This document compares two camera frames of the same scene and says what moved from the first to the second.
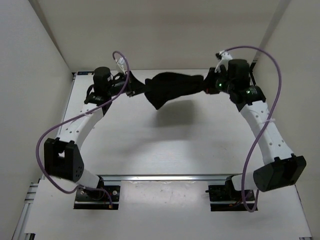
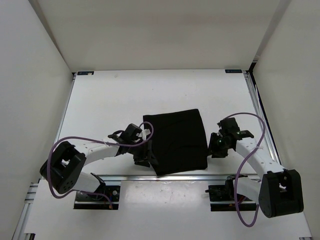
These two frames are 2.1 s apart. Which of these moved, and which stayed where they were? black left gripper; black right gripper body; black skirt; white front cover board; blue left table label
Moved: black skirt; black right gripper body; black left gripper
Stayed: blue left table label; white front cover board
